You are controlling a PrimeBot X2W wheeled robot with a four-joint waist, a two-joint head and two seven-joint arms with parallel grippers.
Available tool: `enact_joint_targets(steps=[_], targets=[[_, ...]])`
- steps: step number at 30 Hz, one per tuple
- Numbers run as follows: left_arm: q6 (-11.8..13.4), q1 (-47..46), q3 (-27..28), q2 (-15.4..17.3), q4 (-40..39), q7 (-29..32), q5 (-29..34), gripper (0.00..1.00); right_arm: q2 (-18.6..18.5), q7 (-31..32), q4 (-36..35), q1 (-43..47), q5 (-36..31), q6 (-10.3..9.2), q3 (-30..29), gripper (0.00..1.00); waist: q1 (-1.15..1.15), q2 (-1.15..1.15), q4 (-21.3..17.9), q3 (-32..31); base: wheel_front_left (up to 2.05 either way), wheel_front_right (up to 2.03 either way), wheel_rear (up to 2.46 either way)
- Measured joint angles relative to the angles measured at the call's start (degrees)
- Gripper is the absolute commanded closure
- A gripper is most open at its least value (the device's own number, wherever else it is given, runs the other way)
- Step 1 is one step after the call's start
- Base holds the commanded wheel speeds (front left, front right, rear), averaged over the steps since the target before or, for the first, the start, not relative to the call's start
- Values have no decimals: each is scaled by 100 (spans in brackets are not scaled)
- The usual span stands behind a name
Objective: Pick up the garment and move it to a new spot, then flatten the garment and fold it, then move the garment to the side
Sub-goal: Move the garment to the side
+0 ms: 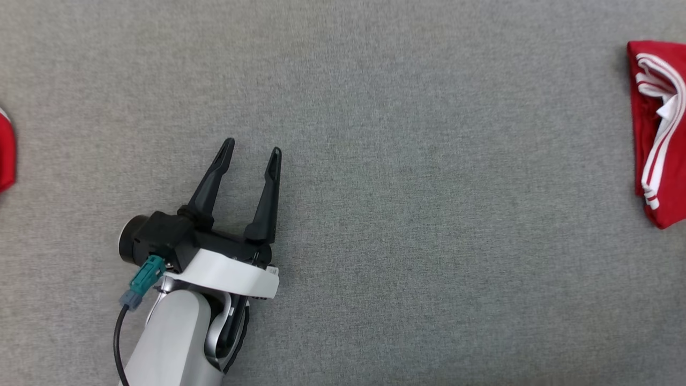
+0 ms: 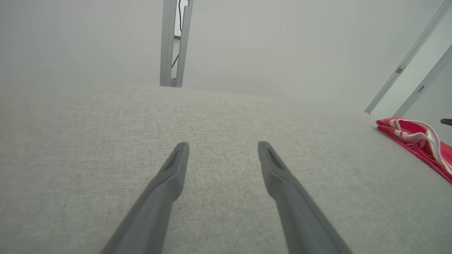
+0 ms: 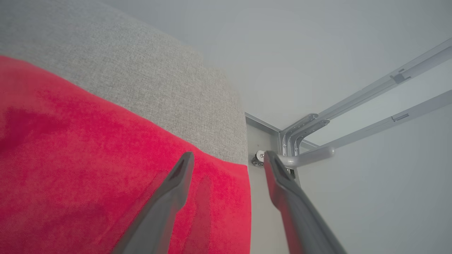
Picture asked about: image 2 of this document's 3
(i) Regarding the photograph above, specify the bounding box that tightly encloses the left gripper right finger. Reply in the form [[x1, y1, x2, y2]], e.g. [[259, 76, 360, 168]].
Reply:
[[257, 141, 353, 254]]

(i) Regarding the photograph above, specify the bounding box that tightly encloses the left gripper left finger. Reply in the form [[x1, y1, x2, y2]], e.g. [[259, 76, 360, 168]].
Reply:
[[101, 142, 190, 254]]

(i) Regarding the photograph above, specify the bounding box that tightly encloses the red basketball jersey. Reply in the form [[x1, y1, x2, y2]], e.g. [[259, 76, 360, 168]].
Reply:
[[375, 117, 452, 184]]

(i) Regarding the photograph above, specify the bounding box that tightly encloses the grey fabric upholstered surface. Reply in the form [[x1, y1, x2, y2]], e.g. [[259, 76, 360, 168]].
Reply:
[[0, 83, 452, 254]]

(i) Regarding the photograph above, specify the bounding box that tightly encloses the grey metal frame post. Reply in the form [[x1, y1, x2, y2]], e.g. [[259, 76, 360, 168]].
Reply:
[[160, 0, 194, 87]]

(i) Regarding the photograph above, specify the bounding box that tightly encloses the thin black cable inside post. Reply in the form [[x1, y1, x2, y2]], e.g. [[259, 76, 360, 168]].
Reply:
[[171, 0, 183, 69]]

